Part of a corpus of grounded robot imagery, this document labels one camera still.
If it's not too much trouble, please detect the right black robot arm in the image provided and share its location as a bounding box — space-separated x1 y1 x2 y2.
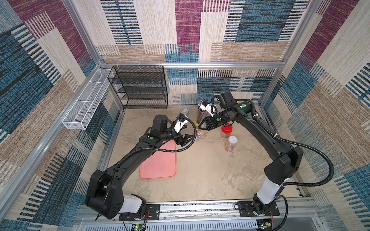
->
198 91 303 216

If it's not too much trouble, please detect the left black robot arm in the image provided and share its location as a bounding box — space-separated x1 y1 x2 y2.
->
85 114 196 219

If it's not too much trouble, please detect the red lid candy jar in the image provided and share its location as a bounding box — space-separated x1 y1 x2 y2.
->
220 124 233 139

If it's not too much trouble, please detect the white lid candy jar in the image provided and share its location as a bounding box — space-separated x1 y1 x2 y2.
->
225 136 238 153

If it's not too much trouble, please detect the clear cup of pencils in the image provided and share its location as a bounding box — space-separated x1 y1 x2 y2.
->
196 100 208 124

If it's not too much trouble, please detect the grey stapler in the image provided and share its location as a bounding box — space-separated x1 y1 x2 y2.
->
181 108 189 116

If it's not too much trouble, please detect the pink plastic tray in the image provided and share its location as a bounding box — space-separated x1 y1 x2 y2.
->
140 151 177 180

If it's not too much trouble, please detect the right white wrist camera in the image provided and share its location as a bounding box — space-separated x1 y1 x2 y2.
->
199 99 218 117

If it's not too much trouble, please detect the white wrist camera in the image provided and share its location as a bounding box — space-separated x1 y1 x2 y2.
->
199 99 218 117
173 114 188 134

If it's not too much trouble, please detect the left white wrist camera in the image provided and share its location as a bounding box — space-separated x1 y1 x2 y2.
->
173 114 188 134

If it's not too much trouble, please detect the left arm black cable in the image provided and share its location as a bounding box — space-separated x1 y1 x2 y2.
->
121 116 198 162

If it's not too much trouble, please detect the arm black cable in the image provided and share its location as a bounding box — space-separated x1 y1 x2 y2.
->
121 116 198 162
235 99 335 231

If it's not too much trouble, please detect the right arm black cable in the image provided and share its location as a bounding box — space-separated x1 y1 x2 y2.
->
235 99 335 231

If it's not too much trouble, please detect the black wire shelf rack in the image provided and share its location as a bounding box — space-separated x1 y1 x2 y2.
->
108 65 169 109

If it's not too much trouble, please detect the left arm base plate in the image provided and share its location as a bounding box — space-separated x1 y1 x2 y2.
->
119 204 161 221

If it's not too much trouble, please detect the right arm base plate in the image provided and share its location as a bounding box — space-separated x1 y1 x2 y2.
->
234 200 280 218

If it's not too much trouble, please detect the white wire mesh basket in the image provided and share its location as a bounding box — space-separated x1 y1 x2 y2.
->
62 69 110 130

